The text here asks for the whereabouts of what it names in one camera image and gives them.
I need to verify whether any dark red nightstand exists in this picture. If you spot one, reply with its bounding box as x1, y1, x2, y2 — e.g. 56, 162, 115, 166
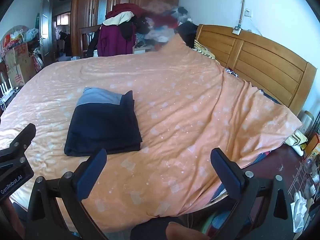
240, 142, 320, 240

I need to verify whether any black garment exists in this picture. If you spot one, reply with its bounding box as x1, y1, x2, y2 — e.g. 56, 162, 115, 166
177, 22, 199, 48

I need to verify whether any navy garment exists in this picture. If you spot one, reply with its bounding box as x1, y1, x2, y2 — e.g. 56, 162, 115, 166
64, 87, 143, 157

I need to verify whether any orange printed duvet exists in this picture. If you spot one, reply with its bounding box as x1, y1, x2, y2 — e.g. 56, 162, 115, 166
0, 34, 303, 233

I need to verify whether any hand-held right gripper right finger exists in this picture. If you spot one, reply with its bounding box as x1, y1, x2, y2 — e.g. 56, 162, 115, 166
210, 147, 294, 240

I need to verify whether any pile of mixed clothes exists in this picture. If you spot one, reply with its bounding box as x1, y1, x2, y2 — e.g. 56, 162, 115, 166
111, 1, 193, 48

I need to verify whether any yellow patterned pillow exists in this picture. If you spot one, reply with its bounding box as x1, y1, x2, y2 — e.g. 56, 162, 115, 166
194, 40, 217, 60

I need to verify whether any cream garment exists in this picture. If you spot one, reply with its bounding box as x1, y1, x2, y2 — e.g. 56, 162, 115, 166
103, 11, 135, 26

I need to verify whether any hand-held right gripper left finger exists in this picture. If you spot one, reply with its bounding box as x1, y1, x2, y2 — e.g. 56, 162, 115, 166
26, 149, 108, 240

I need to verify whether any grey door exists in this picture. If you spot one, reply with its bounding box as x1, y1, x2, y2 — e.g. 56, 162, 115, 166
40, 0, 54, 68

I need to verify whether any wooden headboard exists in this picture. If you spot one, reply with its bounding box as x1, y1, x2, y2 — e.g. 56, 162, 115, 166
195, 24, 317, 117

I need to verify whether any person's leg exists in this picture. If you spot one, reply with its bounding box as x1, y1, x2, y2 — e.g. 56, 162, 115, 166
166, 221, 211, 240

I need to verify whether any person's left forearm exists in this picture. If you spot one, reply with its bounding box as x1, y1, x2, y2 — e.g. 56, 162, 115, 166
0, 197, 26, 240

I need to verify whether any brown wooden wardrobe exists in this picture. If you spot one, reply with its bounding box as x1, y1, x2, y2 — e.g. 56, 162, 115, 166
71, 0, 182, 58

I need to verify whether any black jacket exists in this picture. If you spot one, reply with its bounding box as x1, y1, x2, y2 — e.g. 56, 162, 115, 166
87, 27, 102, 58

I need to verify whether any cardboard box red print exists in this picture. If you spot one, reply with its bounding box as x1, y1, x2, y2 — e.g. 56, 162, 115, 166
4, 43, 29, 70
7, 58, 37, 87

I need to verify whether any glass jar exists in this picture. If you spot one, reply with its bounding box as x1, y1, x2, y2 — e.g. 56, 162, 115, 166
299, 110, 314, 133

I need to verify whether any purple jacket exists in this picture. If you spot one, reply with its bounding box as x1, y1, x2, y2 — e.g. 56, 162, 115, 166
97, 24, 137, 57

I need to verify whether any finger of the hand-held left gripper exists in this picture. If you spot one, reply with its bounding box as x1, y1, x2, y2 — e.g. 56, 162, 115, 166
0, 123, 37, 167

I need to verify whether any white router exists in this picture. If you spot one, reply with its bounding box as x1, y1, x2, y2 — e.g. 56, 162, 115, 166
0, 78, 13, 95

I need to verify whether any white crumpled cloth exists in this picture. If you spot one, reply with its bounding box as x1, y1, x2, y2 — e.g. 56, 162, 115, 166
291, 191, 308, 233

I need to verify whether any grey cable conduit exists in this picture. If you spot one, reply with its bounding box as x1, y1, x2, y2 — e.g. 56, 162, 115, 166
236, 0, 248, 29

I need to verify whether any dark wooden chair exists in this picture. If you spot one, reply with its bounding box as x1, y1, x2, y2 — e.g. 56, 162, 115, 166
0, 61, 9, 88

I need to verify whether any white plastic bag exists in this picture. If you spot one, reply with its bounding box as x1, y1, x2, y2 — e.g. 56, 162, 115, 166
24, 28, 39, 42

